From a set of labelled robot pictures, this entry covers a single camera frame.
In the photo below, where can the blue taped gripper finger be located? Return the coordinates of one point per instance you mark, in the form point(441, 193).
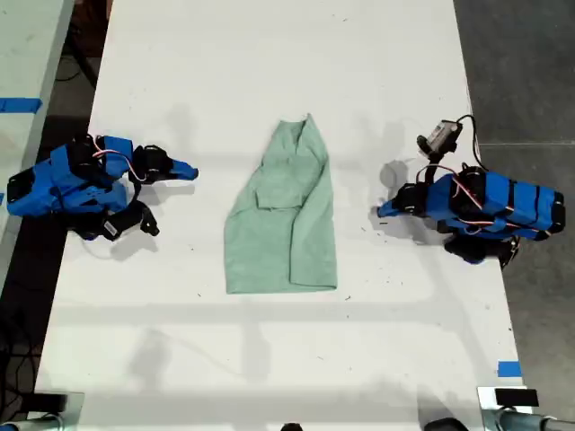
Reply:
point(399, 214)
point(391, 204)
point(182, 164)
point(179, 175)

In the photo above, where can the pale green t-shirt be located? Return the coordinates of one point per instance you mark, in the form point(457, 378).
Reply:
point(278, 242)

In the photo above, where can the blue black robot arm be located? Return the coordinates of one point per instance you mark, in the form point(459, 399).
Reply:
point(67, 188)
point(507, 204)

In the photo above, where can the long blue tape strip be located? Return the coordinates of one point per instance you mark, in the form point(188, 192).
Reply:
point(20, 104)

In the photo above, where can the pale side table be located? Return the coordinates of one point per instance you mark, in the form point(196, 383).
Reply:
point(27, 67)

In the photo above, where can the short blue tape strip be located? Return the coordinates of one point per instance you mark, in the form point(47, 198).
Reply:
point(509, 369)

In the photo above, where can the black rounded object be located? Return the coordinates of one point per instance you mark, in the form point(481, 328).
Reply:
point(445, 425)

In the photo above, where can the small black box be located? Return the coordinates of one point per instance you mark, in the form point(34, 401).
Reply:
point(50, 401)
point(516, 398)

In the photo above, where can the metal table clamp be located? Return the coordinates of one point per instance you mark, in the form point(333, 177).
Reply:
point(516, 419)
point(67, 417)

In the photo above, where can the small black knob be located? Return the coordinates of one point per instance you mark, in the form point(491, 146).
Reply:
point(292, 427)

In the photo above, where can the black camera stalk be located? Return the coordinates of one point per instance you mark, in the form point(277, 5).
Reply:
point(147, 219)
point(432, 168)

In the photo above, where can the silver black camera box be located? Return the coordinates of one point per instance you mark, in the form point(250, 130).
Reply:
point(440, 134)

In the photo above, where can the black camera box white label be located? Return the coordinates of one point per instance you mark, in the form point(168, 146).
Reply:
point(117, 226)

